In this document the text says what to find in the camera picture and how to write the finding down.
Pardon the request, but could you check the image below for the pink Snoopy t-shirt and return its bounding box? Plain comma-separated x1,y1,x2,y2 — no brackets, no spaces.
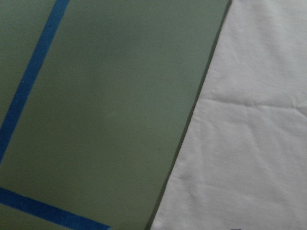
151,0,307,230

